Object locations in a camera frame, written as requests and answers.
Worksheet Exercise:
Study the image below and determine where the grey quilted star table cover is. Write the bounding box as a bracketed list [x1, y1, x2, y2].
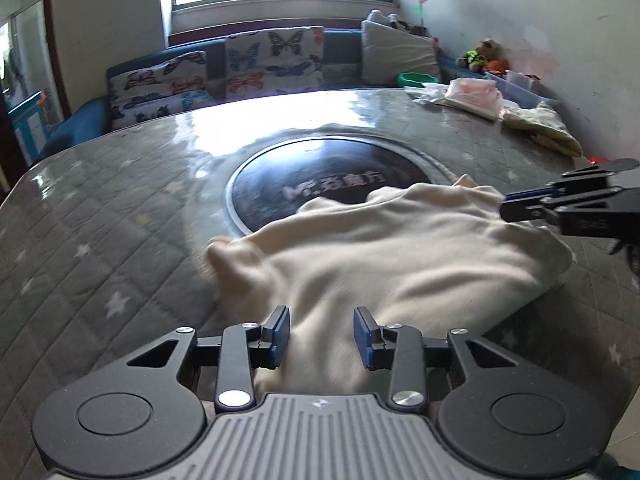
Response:
[0, 87, 640, 480]

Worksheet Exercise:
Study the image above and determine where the pink folded cloth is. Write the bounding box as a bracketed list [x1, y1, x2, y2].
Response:
[444, 78, 505, 121]

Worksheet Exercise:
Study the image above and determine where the green bowl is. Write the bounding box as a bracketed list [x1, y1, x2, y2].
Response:
[398, 72, 439, 87]

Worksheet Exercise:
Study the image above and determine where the yellow floral cloth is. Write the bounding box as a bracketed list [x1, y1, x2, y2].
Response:
[501, 101, 584, 157]

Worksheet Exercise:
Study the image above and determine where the cream cloth garment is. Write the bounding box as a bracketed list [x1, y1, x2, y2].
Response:
[205, 173, 574, 413]

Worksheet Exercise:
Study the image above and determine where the grey cushion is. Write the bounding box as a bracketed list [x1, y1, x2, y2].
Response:
[360, 19, 443, 87]

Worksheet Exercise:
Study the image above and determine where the plush toy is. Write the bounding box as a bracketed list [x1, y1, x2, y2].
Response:
[459, 38, 511, 74]

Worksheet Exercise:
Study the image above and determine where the square butterfly print pillow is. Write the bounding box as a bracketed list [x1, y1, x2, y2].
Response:
[223, 25, 327, 102]

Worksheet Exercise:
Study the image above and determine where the clear plastic storage box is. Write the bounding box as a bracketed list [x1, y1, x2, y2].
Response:
[482, 69, 562, 111]

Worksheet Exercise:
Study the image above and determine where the black round turntable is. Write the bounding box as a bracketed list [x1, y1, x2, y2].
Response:
[224, 134, 455, 237]

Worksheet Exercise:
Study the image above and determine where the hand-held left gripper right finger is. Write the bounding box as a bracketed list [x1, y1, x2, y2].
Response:
[352, 306, 507, 415]

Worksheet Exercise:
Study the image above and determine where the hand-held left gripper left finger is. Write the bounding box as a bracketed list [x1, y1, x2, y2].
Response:
[127, 305, 291, 414]

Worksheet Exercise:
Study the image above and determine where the clear plastic bag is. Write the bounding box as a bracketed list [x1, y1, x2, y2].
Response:
[403, 82, 452, 107]

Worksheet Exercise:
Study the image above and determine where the blue cabinet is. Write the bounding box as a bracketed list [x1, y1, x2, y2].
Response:
[7, 90, 52, 155]

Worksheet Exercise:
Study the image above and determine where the blue sofa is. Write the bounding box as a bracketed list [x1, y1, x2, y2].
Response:
[39, 27, 453, 162]

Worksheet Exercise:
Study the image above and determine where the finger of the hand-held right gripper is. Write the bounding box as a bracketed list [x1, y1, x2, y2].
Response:
[561, 158, 640, 180]
[499, 180, 623, 224]

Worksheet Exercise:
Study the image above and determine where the long butterfly print pillow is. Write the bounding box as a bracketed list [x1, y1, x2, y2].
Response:
[107, 50, 217, 130]

